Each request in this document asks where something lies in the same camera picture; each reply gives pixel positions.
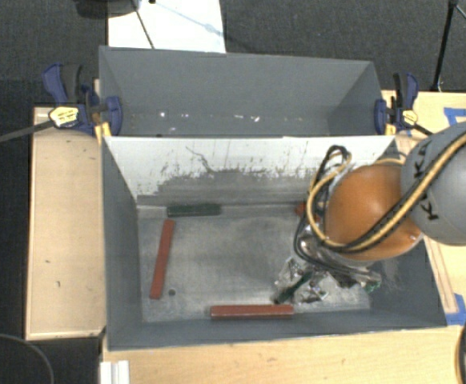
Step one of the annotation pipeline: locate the dark green block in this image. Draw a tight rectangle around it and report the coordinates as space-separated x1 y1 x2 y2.
167 203 222 218
271 272 313 306

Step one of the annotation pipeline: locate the red-brown flat block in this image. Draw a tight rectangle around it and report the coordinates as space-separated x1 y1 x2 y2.
148 218 177 300
295 202 321 223
210 304 295 321

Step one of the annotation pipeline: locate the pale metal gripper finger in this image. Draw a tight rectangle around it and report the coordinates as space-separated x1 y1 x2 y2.
275 258 304 291
299 278 331 304

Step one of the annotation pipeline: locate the pale wood board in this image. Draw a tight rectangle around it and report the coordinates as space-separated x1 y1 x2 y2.
24 104 108 342

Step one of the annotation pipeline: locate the grey metal bin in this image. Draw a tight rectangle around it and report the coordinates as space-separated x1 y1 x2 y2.
98 45 448 351

